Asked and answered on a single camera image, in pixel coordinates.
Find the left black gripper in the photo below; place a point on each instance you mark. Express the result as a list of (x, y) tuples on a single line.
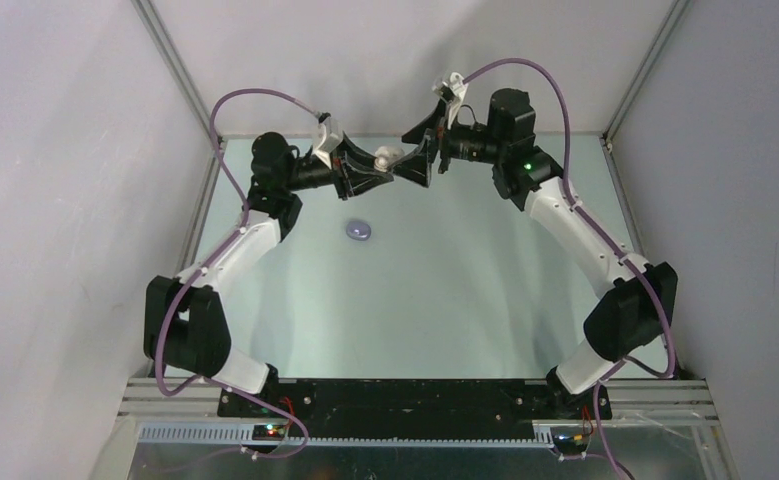
[(345, 153)]

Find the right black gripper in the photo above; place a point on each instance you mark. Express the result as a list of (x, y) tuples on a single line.
[(438, 120)]

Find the white charging case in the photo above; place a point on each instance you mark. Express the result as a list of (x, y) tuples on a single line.
[(386, 157)]

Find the purple charging case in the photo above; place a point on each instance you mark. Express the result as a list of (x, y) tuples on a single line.
[(358, 230)]

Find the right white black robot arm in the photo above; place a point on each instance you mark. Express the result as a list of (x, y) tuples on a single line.
[(635, 296)]

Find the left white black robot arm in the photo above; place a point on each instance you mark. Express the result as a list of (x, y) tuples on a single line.
[(187, 326)]

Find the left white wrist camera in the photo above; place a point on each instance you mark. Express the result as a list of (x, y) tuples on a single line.
[(327, 136)]

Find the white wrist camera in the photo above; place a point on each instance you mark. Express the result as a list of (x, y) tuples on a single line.
[(327, 136), (451, 89)]

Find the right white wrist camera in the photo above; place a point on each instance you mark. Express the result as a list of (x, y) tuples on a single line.
[(451, 89)]

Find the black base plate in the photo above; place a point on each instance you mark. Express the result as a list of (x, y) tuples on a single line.
[(418, 408)]

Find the grey cable duct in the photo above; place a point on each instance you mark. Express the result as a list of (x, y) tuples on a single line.
[(250, 434)]

